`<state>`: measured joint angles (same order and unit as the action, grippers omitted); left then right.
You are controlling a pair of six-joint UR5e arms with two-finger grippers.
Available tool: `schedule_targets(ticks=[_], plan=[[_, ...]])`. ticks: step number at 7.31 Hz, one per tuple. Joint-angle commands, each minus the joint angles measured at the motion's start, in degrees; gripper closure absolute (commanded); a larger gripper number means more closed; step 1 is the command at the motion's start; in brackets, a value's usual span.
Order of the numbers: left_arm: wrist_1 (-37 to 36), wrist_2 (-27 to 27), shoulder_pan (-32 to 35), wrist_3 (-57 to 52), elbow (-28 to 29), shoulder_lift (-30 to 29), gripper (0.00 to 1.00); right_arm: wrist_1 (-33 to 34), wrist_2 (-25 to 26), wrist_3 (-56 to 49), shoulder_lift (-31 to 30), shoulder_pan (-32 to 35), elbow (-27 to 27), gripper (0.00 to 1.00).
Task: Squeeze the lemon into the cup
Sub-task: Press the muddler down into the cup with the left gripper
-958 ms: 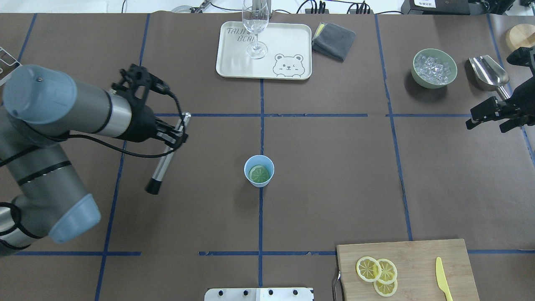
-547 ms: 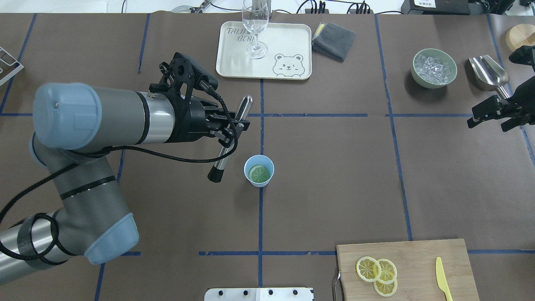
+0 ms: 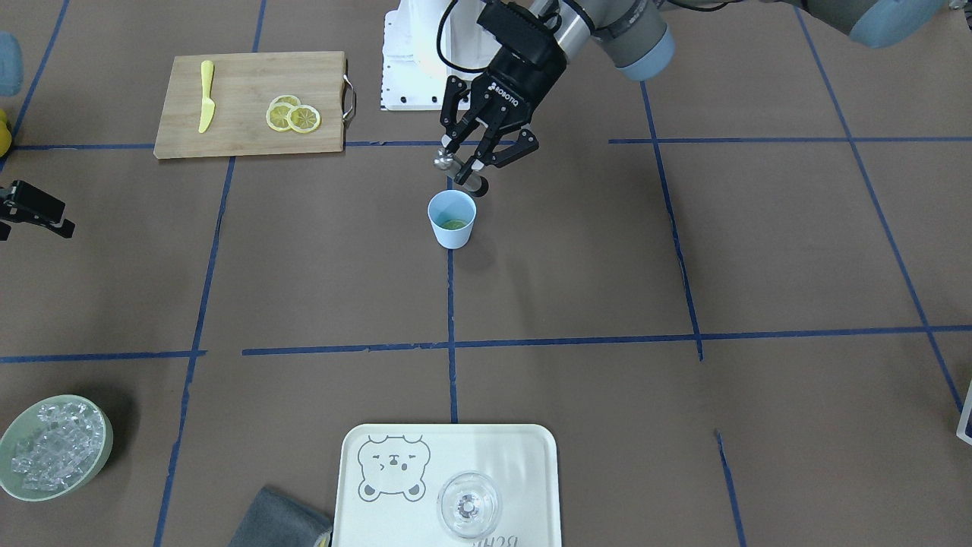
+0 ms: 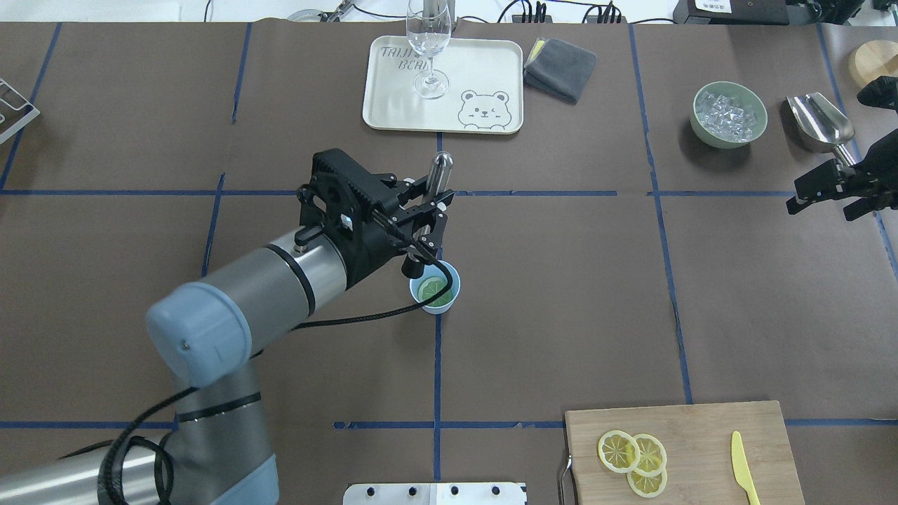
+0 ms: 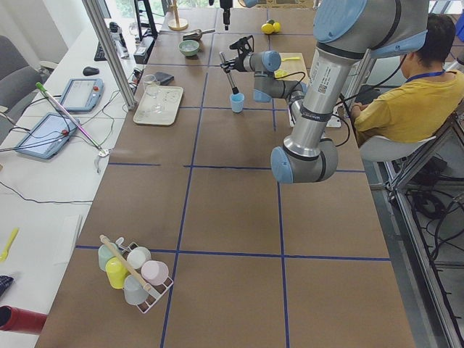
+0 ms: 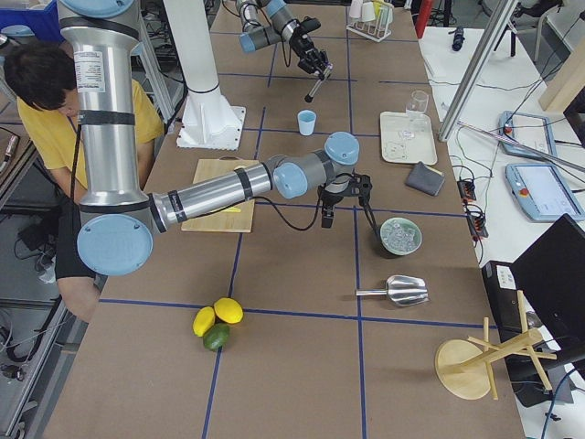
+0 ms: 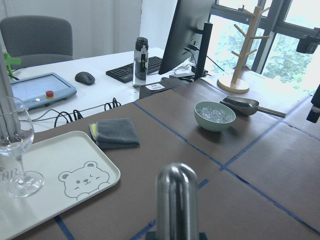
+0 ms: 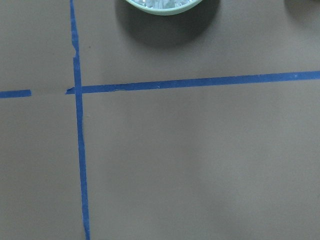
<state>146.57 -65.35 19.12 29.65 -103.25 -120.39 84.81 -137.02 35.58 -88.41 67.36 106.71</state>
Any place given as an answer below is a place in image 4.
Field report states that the steel muddler with black tip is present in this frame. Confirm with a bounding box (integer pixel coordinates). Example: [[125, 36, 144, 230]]
[[425, 151, 453, 201]]

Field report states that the steel ice scoop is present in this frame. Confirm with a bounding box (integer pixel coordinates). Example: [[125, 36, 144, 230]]
[[786, 92, 857, 167]]

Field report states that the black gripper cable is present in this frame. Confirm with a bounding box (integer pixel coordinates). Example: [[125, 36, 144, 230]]
[[60, 242, 453, 505]]

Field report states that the yellow plastic knife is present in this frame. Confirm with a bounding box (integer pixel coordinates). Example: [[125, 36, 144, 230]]
[[730, 431, 760, 505]]

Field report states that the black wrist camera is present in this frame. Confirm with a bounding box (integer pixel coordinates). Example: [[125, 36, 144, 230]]
[[401, 255, 427, 279]]

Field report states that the light blue plastic cup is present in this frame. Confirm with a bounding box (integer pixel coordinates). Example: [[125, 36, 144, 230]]
[[408, 261, 461, 314]]

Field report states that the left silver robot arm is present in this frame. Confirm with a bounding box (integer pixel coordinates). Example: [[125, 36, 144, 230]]
[[2, 148, 455, 504]]

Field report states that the wooden cutting board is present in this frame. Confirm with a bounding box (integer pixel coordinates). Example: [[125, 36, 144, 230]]
[[565, 400, 805, 504]]

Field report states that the grey folded cloth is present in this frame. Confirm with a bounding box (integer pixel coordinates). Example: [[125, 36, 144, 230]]
[[523, 37, 598, 105]]

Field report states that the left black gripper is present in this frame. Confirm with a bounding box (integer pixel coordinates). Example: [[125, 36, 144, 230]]
[[297, 148, 455, 287]]

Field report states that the clear wine glass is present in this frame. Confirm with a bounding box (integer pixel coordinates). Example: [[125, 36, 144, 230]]
[[406, 1, 453, 100]]

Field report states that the wooden mug tree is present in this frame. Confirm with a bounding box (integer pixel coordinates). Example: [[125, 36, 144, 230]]
[[849, 39, 897, 111]]

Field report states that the green bowl of ice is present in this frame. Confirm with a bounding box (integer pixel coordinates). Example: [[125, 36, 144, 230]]
[[690, 82, 768, 149]]

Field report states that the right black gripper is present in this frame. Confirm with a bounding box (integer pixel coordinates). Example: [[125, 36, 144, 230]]
[[786, 76, 898, 222]]

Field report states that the lemon slice on board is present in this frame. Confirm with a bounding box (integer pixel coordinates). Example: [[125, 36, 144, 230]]
[[626, 470, 668, 499], [633, 433, 668, 477], [596, 429, 641, 473]]

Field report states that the cream bear tray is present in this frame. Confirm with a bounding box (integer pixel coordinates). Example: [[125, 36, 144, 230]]
[[361, 36, 525, 135]]

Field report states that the white cup rack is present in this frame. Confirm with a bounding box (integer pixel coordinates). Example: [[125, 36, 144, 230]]
[[0, 78, 41, 144]]

